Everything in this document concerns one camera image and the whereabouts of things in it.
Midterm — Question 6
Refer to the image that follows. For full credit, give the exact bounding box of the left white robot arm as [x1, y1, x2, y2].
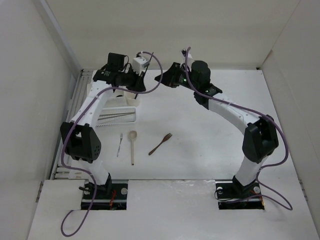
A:
[60, 52, 150, 199]

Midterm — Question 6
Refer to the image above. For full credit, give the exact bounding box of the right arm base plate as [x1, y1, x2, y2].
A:
[214, 179, 265, 210]

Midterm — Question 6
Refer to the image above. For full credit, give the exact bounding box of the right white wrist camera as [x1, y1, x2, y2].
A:
[180, 48, 194, 67]

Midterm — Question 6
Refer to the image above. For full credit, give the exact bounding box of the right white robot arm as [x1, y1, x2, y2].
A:
[154, 60, 279, 199]

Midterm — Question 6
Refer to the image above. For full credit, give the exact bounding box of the beige wooden spoon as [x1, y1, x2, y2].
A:
[128, 130, 138, 166]

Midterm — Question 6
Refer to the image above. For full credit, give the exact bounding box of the white perforated basket tray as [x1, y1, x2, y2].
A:
[96, 106, 137, 127]

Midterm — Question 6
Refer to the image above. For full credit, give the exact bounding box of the white rectangular box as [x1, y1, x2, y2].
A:
[87, 83, 128, 108]

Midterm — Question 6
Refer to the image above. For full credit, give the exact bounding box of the small silver fork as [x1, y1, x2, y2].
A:
[116, 133, 123, 158]

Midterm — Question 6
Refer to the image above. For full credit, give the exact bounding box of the black chopstick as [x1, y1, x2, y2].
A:
[134, 55, 153, 100]

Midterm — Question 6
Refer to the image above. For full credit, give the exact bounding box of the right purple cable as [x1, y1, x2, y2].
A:
[183, 46, 294, 212]

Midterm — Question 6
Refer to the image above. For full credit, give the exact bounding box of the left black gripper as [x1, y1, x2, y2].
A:
[118, 66, 146, 94]

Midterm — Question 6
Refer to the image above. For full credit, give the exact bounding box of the purple cable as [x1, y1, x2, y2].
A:
[183, 46, 294, 212]
[59, 50, 164, 237]

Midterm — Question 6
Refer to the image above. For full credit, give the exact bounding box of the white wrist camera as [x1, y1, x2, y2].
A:
[180, 48, 194, 67]
[131, 56, 149, 75]

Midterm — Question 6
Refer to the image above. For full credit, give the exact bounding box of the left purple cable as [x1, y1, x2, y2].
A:
[59, 50, 164, 237]

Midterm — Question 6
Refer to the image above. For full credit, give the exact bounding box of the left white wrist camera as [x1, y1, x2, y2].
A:
[131, 56, 149, 75]

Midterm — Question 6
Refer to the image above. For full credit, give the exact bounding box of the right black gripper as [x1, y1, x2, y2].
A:
[154, 62, 199, 92]

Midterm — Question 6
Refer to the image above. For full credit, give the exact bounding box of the white round cup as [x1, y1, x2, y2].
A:
[125, 92, 140, 107]

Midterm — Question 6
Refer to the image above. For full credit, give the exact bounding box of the brown wooden fork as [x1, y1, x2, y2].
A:
[148, 133, 173, 156]

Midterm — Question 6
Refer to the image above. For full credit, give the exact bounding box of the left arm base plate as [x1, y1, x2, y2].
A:
[79, 180, 129, 211]

